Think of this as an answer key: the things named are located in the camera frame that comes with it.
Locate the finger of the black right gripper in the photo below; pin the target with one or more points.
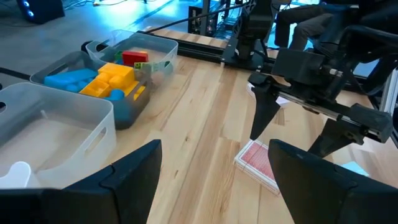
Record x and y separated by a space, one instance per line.
335 137
264 109

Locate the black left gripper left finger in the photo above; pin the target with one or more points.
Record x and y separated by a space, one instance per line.
124 196

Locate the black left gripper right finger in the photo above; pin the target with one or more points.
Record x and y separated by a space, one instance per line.
326 199

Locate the orange-yellow cube block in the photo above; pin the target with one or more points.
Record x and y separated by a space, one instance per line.
138 91

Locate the large blue toy brick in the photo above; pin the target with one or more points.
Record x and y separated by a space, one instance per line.
68 79

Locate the dark green toy brick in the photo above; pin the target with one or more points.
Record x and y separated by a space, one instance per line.
118 57

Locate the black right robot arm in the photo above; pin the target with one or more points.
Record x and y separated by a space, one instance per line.
255 25

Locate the silver aluminium profile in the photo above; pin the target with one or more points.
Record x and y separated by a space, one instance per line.
388 93

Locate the red-backed card deck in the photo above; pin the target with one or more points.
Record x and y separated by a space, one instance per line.
255 161

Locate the clear plastic bin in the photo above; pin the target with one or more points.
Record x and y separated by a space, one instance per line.
77 130
161 46

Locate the dark grey translucent bin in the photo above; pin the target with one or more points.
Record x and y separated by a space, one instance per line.
130 115

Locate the person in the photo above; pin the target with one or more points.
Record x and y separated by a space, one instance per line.
304 28

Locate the black computer tower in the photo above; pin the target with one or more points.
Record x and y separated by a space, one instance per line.
199 21

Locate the white plastic bin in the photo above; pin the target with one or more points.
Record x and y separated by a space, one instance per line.
15 177

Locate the black speaker with blue lights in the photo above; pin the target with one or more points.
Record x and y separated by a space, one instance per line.
40 11

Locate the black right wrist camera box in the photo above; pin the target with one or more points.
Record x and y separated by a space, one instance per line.
298 67

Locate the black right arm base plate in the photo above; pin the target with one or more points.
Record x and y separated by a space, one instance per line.
230 57

